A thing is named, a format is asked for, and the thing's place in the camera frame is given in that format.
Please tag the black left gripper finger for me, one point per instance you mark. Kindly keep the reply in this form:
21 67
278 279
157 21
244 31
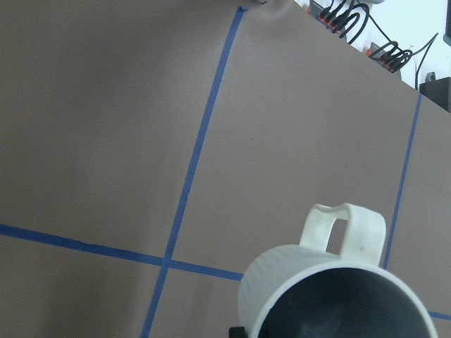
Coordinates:
237 332

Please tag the white ribbed mug grey inside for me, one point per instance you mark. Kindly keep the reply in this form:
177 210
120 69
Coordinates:
330 284

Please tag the black power adapter box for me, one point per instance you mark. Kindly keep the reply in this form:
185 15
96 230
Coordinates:
437 90

